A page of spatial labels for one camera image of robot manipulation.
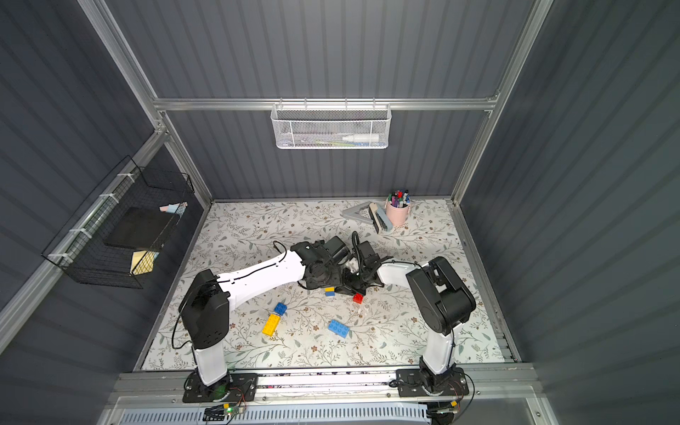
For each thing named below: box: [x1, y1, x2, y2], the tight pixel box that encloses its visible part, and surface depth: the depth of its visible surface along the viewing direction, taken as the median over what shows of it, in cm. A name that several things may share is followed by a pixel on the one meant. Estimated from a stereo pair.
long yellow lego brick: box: [262, 313, 281, 337], surface depth 86 cm
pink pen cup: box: [386, 197, 411, 227], surface depth 109 cm
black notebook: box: [103, 207, 179, 251], surface depth 76 cm
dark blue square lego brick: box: [273, 301, 288, 317], surface depth 89 cm
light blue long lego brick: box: [327, 319, 351, 339], surface depth 84 cm
